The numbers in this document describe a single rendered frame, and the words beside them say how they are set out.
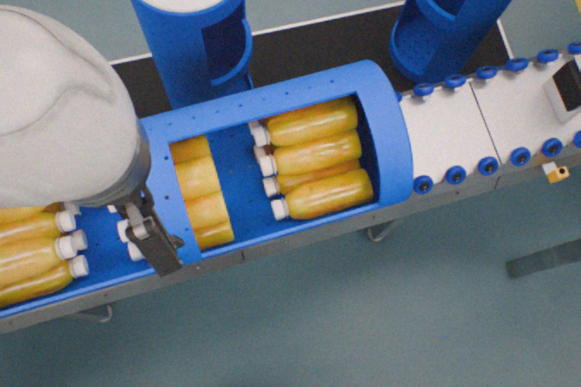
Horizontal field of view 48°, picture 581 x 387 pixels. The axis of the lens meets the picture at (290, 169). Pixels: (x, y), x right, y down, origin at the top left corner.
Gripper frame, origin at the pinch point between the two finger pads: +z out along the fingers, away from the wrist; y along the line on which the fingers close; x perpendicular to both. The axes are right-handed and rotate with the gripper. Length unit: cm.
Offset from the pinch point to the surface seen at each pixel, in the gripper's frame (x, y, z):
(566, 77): 81, 1, 56
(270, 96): 21.4, -15.6, 38.5
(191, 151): 4.6, -13.2, 43.2
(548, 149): 74, 13, 63
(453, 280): 66, 38, 159
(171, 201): -1.3, -4.5, 34.7
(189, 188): 1.9, -6.3, 39.4
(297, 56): 49, -56, 148
